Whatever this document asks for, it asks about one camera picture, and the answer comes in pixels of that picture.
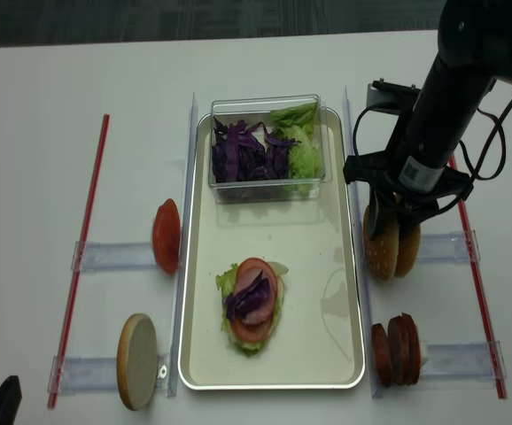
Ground shredded purple cabbage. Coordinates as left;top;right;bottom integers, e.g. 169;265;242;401
211;120;300;183

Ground dark red meat slice front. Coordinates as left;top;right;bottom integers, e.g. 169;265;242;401
370;323;392;387

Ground dark red meat slice middle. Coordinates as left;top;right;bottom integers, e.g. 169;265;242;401
387;316;411;385

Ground tomato slice upright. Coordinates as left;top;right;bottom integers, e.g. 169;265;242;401
151;198;181;274

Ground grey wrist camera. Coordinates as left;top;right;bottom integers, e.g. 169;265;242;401
366;79;421;115

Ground black object corner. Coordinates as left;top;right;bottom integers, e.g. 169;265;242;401
0;375;22;425

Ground right red strip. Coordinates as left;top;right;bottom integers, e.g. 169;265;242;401
447;154;508;398

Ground clear plastic salad box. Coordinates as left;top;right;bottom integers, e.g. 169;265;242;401
207;94;331;203

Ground clear holder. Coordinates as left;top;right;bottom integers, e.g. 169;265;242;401
71;242;157;273
420;341;507;381
416;230;481;263
47;353;175;397

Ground bun bottom upright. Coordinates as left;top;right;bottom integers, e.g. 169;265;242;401
116;313;158;411

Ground right long clear rail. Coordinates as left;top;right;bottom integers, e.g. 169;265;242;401
340;87;390;398

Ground clear holder upper left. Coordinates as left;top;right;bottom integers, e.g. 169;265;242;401
71;242;157;273

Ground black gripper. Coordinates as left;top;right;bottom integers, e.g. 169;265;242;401
344;151;473;240

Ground long clear rail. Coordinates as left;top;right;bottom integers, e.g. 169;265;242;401
340;87;390;398
166;94;198;398

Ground dark red meat slice back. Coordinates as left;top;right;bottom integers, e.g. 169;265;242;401
401;313;422;385

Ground left long clear rail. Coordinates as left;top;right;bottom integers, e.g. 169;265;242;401
166;94;198;398

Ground stacked burger fillings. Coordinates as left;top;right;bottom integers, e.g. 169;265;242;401
215;257;289;357

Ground green lettuce in box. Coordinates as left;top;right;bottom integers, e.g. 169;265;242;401
270;102;320;180

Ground cream metal tray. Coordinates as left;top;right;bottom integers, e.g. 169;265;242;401
178;110;365;390

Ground clear holder lower right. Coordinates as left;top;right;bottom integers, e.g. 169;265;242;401
420;341;507;381

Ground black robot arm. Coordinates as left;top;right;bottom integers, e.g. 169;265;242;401
344;1;512;239

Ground clear holder upper right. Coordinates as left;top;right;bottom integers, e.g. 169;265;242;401
416;230;481;263

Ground sesame bun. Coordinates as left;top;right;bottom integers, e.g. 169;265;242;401
362;206;399;282
391;214;421;277

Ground black cable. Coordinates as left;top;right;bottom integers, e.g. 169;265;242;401
352;77;512;214

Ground red strip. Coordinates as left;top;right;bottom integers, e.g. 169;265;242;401
47;114;110;410
447;154;508;398

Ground clear holder lower left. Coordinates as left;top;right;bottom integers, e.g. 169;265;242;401
47;353;175;397

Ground dark red meat slice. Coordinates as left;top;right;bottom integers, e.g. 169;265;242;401
370;323;392;387
401;313;422;385
387;316;411;385

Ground left red strip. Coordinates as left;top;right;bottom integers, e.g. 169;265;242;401
47;114;110;410

